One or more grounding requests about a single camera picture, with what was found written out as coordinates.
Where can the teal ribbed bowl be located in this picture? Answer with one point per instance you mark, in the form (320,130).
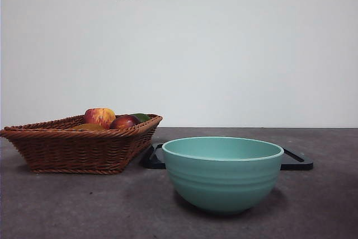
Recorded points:
(223,183)

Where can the yellow-orange mango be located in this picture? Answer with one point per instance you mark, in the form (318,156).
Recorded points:
(89,127)

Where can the green avocado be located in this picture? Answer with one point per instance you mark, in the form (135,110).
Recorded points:
(144,117)

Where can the dark red plum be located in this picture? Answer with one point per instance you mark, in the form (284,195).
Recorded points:
(124,122)

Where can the red yellow apple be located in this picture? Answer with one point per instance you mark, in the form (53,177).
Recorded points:
(99,117)

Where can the brown wicker basket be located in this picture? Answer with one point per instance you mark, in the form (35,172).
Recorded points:
(72,149)

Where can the black rectangular tray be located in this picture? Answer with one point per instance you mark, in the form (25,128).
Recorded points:
(296,164)

